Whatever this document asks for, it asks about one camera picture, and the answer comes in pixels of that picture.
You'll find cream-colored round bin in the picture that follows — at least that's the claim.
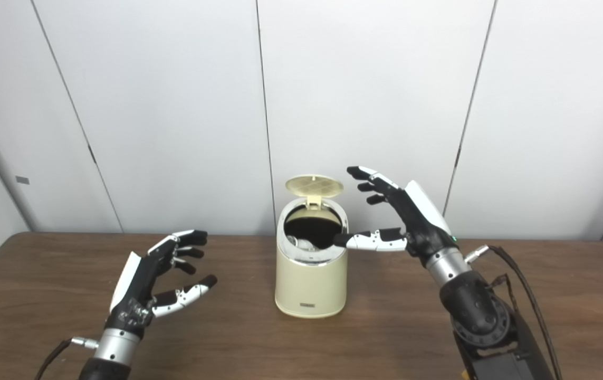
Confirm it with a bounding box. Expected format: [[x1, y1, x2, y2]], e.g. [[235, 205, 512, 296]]
[[274, 196, 349, 319]]

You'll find cream round bin lid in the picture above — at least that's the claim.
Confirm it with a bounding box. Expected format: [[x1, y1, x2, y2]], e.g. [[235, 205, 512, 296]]
[[285, 175, 344, 211]]

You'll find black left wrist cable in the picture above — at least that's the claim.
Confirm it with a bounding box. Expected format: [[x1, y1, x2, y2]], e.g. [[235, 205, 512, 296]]
[[35, 338, 99, 380]]

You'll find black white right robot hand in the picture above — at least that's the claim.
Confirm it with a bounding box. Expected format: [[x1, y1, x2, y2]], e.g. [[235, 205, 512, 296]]
[[333, 166, 460, 270]]

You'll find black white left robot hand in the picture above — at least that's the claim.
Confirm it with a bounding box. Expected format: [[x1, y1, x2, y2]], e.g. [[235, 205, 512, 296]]
[[105, 230, 218, 338]]

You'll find small white plastic bottle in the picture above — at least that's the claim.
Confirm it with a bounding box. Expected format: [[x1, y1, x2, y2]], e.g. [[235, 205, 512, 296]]
[[286, 235, 324, 253]]

